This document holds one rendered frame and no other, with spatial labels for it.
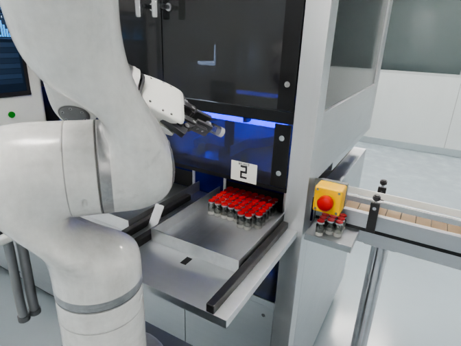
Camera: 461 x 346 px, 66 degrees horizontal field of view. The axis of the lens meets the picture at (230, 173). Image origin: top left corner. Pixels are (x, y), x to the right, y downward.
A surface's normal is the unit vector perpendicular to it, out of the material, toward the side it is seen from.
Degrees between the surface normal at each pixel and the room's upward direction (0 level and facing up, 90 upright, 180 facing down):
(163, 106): 49
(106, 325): 90
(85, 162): 66
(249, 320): 90
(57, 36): 110
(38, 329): 0
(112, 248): 30
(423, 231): 90
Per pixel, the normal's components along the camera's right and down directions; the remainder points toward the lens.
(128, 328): 0.81, 0.23
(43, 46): -0.04, 0.69
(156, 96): 0.63, -0.47
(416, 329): 0.04, -0.93
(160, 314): -0.50, 0.29
